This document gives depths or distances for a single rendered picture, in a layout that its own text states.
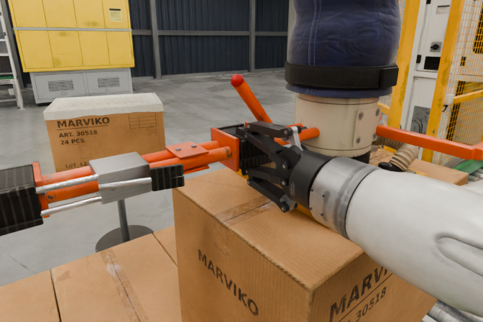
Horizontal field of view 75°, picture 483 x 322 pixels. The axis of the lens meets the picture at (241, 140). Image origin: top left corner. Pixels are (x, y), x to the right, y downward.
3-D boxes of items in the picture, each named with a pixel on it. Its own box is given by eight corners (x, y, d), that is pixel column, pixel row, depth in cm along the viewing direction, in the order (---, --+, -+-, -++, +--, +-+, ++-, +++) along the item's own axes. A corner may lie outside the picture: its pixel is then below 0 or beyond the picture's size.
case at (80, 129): (159, 146, 229) (154, 92, 216) (167, 167, 193) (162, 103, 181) (67, 157, 208) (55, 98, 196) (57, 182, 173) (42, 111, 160)
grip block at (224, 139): (245, 148, 64) (245, 120, 62) (277, 163, 56) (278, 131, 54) (209, 157, 59) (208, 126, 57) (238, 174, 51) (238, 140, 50)
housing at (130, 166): (139, 176, 50) (135, 150, 49) (153, 192, 45) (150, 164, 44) (91, 187, 47) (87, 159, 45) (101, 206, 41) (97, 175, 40)
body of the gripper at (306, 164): (311, 163, 37) (261, 143, 44) (307, 226, 39) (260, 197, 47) (351, 150, 41) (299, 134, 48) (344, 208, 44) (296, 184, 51)
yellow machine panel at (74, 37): (129, 92, 834) (117, -10, 756) (138, 97, 761) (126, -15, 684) (29, 100, 718) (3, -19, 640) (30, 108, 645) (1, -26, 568)
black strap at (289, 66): (330, 73, 82) (332, 57, 81) (420, 83, 64) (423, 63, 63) (263, 80, 70) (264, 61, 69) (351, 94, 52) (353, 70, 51)
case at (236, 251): (322, 236, 119) (332, 135, 106) (437, 302, 89) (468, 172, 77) (180, 320, 83) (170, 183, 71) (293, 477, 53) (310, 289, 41)
